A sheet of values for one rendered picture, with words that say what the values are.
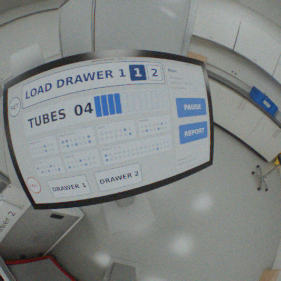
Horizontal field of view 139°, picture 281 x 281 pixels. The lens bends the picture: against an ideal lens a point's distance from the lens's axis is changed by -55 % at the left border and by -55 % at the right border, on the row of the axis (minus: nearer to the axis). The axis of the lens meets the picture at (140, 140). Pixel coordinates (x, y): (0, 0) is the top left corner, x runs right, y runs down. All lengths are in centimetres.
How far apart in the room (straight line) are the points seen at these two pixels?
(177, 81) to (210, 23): 236
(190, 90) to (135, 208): 110
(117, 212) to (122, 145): 102
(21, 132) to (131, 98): 23
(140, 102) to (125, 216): 108
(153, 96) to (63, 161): 21
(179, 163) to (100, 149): 18
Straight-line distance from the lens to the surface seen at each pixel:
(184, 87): 28
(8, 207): 57
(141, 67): 24
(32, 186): 30
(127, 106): 21
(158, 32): 97
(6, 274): 76
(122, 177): 23
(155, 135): 23
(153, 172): 25
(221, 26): 258
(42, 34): 371
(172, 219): 130
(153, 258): 131
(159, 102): 23
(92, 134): 21
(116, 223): 119
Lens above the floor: 122
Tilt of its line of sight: 50 degrees down
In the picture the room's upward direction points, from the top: 8 degrees clockwise
